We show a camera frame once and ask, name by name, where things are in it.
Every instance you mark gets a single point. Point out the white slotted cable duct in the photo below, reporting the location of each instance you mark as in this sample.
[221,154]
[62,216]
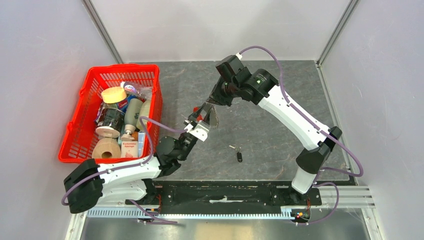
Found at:
[135,212]

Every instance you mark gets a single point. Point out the yellow lid dark jar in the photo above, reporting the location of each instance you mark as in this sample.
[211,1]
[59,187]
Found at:
[111,118]

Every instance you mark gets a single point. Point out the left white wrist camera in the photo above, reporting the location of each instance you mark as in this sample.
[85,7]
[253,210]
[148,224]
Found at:
[200,130]

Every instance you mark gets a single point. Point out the cream bottle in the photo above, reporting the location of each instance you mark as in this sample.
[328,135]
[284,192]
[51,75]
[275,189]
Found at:
[143,112]

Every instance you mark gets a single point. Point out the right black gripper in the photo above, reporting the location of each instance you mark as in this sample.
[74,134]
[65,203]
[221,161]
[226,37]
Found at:
[216,97]

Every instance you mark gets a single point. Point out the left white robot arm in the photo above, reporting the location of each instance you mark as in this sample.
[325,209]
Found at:
[92,183]

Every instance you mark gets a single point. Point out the wooden spool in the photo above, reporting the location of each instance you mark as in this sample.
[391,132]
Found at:
[106,148]

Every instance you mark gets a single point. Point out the black key fob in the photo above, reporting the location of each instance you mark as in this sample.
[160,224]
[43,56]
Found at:
[239,155]

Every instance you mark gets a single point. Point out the white sponge box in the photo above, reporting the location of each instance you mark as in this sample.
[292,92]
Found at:
[129,149]

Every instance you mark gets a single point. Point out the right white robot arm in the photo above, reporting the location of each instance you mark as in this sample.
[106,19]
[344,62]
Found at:
[263,89]

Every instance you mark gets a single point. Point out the grey red key holder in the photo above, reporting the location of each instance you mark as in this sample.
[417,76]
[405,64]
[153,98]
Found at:
[214,118]

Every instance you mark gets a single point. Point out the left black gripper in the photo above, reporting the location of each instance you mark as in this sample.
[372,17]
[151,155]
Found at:
[192,117]

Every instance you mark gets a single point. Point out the grey green bottle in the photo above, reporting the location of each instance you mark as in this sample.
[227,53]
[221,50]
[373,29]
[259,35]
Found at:
[131,119]

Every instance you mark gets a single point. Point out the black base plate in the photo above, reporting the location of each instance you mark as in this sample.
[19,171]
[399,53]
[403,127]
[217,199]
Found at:
[225,196]

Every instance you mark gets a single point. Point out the clear plastic bottle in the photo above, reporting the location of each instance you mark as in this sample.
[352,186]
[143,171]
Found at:
[137,90]

